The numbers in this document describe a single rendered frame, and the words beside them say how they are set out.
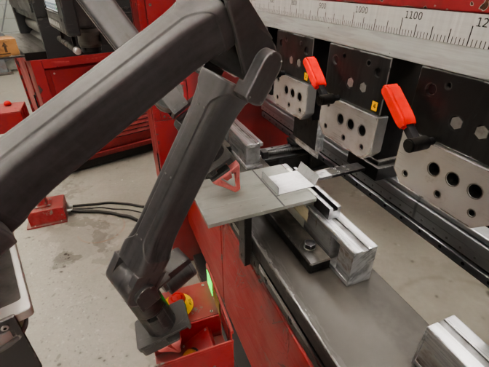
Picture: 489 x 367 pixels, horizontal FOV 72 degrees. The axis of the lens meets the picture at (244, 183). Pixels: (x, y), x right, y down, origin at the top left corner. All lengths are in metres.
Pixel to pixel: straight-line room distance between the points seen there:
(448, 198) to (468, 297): 1.73
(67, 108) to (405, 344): 0.64
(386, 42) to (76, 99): 0.41
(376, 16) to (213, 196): 0.48
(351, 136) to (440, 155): 0.17
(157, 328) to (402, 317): 0.46
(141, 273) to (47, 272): 1.77
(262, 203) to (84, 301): 1.44
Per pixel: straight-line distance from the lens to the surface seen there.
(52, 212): 2.61
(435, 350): 0.65
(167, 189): 0.48
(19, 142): 0.35
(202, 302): 0.84
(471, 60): 0.47
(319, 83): 0.62
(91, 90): 0.35
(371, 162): 0.94
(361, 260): 0.74
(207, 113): 0.44
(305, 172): 0.86
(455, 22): 0.48
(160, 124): 1.59
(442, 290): 2.18
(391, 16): 0.55
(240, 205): 0.75
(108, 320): 1.90
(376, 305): 0.76
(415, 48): 0.51
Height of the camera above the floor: 1.43
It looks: 31 degrees down
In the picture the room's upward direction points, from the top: straight up
